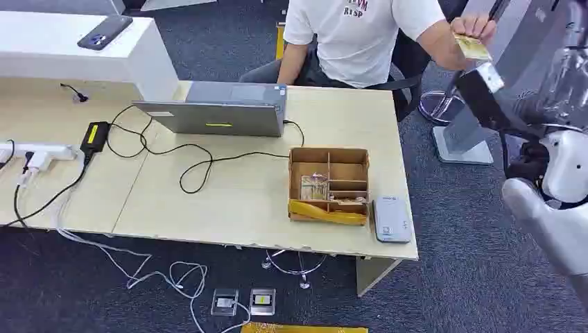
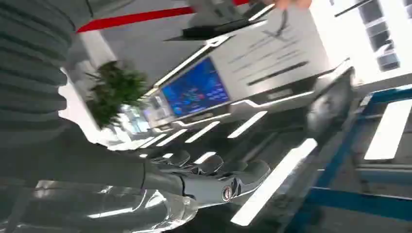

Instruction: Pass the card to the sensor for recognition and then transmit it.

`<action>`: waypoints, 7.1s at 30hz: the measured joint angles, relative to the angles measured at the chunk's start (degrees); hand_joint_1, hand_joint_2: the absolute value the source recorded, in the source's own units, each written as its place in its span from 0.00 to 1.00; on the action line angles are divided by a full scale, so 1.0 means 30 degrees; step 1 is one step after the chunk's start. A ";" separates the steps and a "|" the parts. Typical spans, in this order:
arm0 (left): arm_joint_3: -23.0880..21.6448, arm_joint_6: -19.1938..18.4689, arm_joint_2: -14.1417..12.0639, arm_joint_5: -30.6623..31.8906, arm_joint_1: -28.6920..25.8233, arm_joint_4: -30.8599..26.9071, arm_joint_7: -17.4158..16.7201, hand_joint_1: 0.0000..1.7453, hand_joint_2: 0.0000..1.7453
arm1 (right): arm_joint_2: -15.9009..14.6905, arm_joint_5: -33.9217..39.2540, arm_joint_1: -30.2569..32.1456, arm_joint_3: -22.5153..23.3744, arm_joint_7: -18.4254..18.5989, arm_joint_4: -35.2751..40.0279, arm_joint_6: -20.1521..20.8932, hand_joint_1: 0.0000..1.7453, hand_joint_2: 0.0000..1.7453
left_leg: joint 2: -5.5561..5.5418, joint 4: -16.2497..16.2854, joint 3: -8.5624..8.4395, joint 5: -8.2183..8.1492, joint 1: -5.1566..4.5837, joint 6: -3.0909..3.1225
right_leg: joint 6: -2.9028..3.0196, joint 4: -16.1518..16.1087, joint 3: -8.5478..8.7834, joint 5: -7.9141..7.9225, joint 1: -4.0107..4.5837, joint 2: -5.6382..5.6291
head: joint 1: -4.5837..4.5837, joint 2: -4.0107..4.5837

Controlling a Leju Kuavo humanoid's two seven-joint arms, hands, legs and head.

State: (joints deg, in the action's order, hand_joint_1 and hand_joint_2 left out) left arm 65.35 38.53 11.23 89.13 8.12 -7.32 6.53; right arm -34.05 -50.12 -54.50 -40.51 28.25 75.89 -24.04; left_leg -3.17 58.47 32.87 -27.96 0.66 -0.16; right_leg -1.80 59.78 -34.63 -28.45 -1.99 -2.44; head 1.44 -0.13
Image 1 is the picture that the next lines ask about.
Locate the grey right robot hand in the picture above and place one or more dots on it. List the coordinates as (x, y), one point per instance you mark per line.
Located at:
(489, 110)

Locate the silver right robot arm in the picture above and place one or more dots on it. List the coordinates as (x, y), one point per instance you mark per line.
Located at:
(546, 230)

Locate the grey floor stand panel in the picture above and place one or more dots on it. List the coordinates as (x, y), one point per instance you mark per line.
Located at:
(464, 138)

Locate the black office chair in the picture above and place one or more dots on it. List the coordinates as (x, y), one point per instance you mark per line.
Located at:
(409, 78)

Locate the person's left hand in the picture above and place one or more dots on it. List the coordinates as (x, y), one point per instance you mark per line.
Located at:
(475, 24)

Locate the grey card reader device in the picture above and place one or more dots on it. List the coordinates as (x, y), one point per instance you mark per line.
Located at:
(392, 219)

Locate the person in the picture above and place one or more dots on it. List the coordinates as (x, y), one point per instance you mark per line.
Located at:
(356, 41)

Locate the wooden box with compartments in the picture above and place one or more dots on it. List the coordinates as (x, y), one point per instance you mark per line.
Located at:
(342, 163)

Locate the stack of printed cards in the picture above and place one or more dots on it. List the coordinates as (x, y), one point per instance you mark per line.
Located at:
(314, 187)

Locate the pale desk leg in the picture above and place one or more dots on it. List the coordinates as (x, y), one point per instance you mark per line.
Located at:
(374, 273)

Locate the chrome chair base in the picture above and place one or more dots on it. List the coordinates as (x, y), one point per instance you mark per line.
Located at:
(294, 269)

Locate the grey laptop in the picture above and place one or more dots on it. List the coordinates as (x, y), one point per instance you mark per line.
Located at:
(220, 115)

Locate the yellow floor strip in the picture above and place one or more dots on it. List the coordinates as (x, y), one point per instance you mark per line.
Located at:
(303, 328)

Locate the floor socket with steel lid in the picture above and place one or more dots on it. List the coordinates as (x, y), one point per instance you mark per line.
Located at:
(262, 301)

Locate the floor socket with clear lid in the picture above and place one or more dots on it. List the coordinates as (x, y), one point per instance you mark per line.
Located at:
(224, 302)

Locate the dark smartphone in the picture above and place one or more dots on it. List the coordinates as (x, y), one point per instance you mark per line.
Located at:
(104, 32)

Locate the black power adapter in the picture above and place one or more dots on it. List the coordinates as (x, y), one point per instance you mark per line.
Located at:
(95, 136)

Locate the white counter block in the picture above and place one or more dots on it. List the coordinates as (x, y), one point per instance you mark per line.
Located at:
(69, 60)

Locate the white power strip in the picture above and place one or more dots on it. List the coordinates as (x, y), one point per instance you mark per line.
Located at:
(43, 150)

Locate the white plug charger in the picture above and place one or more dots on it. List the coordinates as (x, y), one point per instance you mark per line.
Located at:
(36, 164)

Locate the yellow post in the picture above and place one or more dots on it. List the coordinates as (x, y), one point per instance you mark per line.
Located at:
(279, 41)

